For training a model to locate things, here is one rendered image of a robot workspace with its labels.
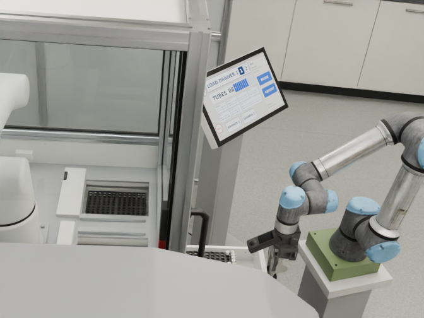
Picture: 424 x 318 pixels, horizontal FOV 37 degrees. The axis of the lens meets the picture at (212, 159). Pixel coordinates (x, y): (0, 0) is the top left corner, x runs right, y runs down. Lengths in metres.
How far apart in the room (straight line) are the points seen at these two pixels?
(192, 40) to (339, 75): 4.00
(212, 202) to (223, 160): 0.26
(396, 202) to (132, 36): 1.29
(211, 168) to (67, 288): 2.14
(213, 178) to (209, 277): 2.07
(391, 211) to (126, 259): 1.39
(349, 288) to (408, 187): 0.51
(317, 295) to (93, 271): 1.74
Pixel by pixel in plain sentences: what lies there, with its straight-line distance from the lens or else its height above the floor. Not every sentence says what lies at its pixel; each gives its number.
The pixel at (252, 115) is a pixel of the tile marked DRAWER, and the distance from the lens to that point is 2.83.
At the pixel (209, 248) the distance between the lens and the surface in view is 2.28.
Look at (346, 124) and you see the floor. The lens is 4.90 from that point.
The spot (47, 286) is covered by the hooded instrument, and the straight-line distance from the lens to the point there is 0.93.
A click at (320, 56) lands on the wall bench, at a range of 5.00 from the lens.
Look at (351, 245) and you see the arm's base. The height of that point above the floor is 0.89.
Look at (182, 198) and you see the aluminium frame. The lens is 1.36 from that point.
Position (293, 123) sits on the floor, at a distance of 4.75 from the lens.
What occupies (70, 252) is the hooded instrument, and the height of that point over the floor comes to 1.78.
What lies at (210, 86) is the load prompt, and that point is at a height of 1.15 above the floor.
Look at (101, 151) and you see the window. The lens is 1.30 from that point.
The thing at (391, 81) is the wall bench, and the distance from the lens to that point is 5.23.
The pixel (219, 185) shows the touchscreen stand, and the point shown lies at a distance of 3.05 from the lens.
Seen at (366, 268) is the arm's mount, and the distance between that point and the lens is 2.50.
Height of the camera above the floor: 2.47
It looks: 36 degrees down
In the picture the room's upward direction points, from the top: 8 degrees clockwise
